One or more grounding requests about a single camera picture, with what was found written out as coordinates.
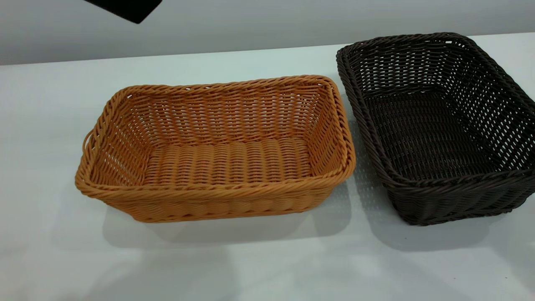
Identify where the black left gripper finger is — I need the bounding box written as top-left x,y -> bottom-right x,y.
84,0 -> 163,24

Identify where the orange wicker basket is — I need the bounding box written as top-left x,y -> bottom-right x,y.
75,75 -> 356,223

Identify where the dark brown wicker basket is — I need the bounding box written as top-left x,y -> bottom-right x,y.
336,32 -> 535,227

